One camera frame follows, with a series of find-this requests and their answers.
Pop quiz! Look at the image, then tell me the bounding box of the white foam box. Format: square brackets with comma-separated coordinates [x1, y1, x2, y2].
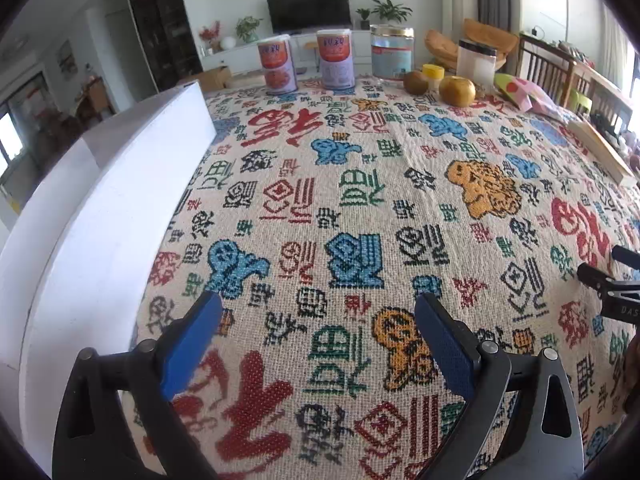
[1, 84, 216, 469]

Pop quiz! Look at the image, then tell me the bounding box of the patterned woven tablecloth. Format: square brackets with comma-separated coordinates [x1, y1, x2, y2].
[137, 78, 639, 479]

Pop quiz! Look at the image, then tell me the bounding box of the wooden chair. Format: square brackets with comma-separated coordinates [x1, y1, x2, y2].
[516, 32, 634, 132]

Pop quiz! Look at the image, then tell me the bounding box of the pink fruit snack bag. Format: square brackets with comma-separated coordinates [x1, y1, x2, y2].
[494, 73, 572, 124]

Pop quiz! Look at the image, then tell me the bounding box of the yellow pear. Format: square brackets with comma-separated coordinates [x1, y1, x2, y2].
[438, 76, 476, 107]

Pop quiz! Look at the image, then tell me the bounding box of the black lid clear jar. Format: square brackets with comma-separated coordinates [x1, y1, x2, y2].
[456, 39, 498, 92]

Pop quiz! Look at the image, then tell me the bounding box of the small yellow lid jar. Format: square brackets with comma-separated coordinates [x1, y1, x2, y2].
[422, 64, 446, 92]

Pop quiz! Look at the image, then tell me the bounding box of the brown kiwi fruit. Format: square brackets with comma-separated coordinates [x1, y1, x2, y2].
[402, 70, 430, 96]

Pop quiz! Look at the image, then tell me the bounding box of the orange cushion chair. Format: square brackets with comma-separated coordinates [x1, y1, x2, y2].
[424, 18, 520, 70]

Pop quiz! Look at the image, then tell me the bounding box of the cardboard box on floor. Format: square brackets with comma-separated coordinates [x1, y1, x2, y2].
[178, 66, 231, 93]

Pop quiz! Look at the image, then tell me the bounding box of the left orange label can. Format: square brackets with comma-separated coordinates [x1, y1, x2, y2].
[257, 35, 297, 96]

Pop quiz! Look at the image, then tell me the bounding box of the orange label can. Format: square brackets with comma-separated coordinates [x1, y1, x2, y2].
[317, 29, 355, 90]
[257, 35, 297, 96]

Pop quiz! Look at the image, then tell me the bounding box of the gold lid clear jar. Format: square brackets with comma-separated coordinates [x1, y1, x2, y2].
[370, 24, 414, 82]

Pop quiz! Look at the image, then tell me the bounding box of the black glass cabinet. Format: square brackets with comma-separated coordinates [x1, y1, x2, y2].
[129, 0, 202, 91]

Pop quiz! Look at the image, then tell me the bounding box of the red flower vase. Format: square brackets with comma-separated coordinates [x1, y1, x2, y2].
[198, 20, 221, 53]

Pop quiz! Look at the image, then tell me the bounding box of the white tv cabinet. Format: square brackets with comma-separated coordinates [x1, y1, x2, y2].
[201, 30, 372, 77]

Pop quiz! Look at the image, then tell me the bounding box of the right orange label can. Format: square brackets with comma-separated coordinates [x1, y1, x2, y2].
[317, 29, 355, 90]

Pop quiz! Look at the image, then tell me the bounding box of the potted green plant left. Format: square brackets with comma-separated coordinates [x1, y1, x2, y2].
[235, 15, 262, 44]

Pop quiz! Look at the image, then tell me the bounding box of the potted green plant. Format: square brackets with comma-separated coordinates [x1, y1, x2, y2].
[235, 15, 262, 44]
[372, 0, 413, 24]

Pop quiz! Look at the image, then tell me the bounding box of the potted green plant right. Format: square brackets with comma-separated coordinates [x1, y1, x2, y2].
[372, 0, 413, 24]

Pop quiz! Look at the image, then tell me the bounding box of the black television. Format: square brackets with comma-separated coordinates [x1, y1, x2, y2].
[267, 0, 352, 34]

